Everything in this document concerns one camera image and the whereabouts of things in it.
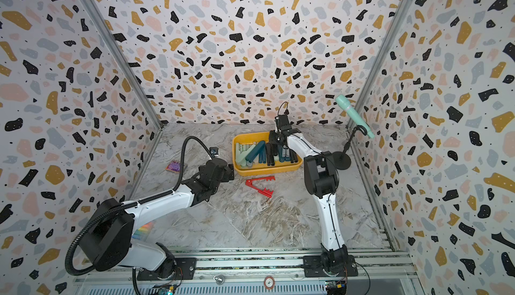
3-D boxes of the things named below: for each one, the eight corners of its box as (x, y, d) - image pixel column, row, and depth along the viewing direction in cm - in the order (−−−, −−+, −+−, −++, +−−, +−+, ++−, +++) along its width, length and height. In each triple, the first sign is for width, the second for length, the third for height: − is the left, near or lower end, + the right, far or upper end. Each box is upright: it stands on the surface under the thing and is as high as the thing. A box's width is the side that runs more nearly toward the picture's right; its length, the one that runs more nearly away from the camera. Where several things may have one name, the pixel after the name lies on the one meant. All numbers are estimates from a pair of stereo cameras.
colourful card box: (167, 170, 103) (165, 167, 102) (173, 162, 107) (171, 160, 105) (179, 173, 102) (177, 171, 100) (184, 166, 105) (183, 163, 103)
